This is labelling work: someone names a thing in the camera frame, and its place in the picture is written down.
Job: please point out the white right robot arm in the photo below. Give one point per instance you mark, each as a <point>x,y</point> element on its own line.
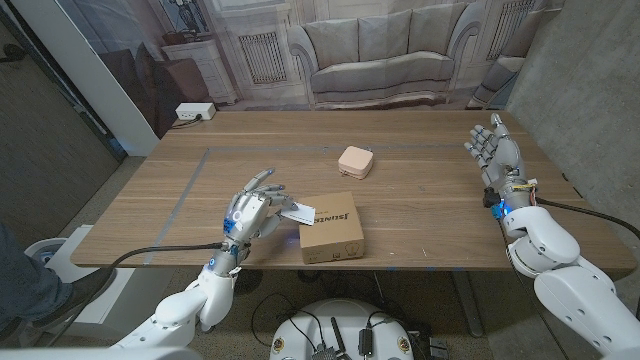
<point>575,290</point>

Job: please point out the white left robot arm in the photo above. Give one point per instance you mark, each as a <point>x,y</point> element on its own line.
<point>200,300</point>

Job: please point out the small pink case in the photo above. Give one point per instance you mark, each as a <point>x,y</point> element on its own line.
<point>355,161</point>

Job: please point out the grey connector on base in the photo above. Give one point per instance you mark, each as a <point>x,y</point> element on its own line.
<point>325,354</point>

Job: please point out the white power strip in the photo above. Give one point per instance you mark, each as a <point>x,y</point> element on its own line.
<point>195,110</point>

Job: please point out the brown cardboard package box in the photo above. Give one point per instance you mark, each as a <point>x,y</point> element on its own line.
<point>335,237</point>

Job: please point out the printed living room backdrop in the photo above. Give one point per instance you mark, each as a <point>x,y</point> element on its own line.
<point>385,50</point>

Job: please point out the white card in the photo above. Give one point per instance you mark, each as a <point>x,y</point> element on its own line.
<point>303,214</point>

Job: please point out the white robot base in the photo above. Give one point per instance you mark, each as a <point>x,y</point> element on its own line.
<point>345,320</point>

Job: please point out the white robot torso edge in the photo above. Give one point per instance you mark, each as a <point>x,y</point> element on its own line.
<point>100,354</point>

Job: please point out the black round floor object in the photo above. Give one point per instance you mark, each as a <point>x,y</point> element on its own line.
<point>247,282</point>

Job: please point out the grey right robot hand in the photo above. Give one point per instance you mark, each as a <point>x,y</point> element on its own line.
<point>502,157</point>

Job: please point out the person leg in jeans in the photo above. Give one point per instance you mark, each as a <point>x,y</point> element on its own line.
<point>20,280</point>

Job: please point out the black antenna on base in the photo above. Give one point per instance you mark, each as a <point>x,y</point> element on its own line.
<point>338,335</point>

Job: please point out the black adapter on base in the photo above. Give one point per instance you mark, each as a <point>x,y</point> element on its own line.
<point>365,342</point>

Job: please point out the grey table leg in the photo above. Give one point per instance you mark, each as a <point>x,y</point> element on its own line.
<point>216,280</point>
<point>467,305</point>

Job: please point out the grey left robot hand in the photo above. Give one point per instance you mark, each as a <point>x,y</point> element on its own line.
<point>247,215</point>

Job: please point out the black floor box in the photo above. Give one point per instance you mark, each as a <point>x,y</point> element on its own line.
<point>438,348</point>

